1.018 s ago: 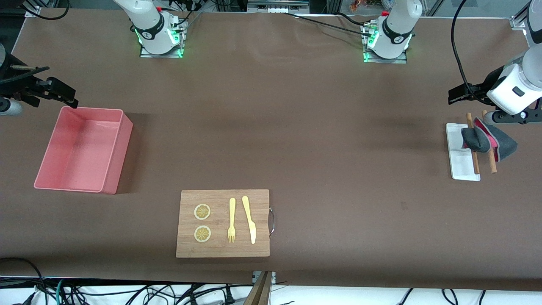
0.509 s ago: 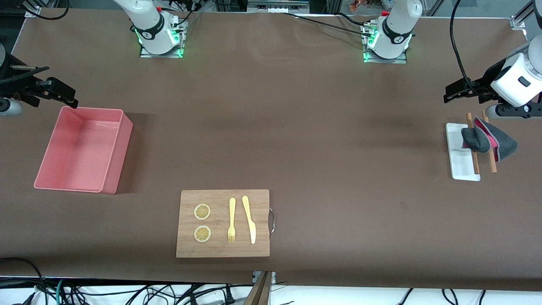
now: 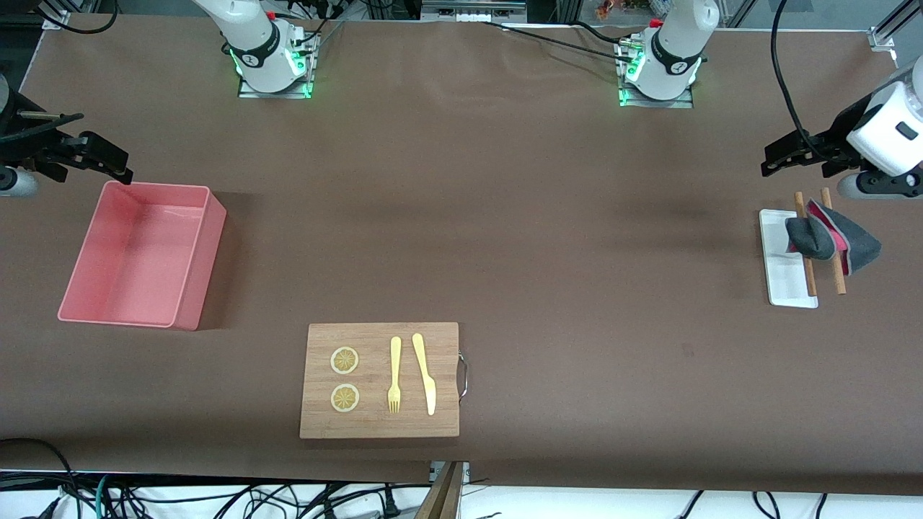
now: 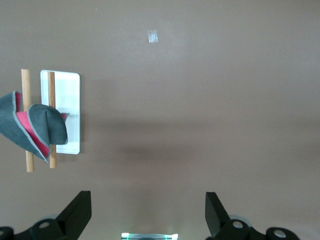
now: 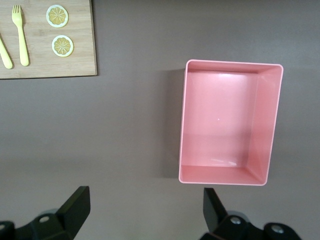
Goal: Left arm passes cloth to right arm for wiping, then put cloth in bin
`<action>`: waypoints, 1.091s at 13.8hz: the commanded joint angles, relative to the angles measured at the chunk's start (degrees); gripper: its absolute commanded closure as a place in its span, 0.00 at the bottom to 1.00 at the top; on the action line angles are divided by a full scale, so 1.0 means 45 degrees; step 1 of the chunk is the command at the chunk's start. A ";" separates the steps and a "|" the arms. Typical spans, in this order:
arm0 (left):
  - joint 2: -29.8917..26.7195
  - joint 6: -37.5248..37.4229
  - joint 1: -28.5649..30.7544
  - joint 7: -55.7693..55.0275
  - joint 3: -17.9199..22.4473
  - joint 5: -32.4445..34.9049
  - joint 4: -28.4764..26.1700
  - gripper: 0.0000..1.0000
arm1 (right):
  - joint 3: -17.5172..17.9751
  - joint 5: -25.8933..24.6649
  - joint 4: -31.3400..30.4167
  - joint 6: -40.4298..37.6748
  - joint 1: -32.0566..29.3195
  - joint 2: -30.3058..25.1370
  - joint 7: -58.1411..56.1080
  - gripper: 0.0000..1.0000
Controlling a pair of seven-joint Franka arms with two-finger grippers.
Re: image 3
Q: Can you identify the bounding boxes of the tangled black floor cables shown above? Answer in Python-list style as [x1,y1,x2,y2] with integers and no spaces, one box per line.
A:
[108,482,383,519]

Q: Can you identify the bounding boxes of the wooden post with metal bracket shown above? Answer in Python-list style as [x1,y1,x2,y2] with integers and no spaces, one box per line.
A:
[415,461,469,519]

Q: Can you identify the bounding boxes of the pink plastic bin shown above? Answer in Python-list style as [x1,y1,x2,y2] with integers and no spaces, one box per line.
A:
[58,180,227,332]

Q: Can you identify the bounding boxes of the grey and pink cloth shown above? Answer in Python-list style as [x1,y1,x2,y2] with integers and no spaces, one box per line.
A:
[785,198,883,277]

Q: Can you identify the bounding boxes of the silver aluminium rail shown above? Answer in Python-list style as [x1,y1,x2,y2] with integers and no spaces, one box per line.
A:
[422,0,527,22]

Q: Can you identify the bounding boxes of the wooden cutting board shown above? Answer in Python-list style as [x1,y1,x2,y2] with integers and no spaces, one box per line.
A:
[299,322,469,439]

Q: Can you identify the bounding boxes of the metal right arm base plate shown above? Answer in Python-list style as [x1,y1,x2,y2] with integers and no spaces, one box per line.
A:
[238,27,316,99]

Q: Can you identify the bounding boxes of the yellow plastic fork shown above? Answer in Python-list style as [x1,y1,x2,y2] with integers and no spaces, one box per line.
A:
[387,337,402,414]

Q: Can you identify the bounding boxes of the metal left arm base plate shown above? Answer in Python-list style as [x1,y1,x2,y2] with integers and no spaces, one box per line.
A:
[617,40,694,109]

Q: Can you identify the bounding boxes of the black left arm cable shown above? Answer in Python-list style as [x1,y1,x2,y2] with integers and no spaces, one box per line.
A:
[770,0,823,152]

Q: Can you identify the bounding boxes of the long black table cable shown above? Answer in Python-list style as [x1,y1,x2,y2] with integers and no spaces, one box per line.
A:
[482,20,639,64]

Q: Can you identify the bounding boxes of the yellow plastic knife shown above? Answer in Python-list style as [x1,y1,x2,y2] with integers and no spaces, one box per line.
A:
[412,333,437,416]

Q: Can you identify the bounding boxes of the white rack with wooden bars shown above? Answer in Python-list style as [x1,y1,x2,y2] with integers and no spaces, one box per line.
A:
[759,187,848,309]

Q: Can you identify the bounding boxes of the looped black floor cable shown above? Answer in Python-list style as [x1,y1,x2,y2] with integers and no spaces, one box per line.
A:
[0,438,76,519]

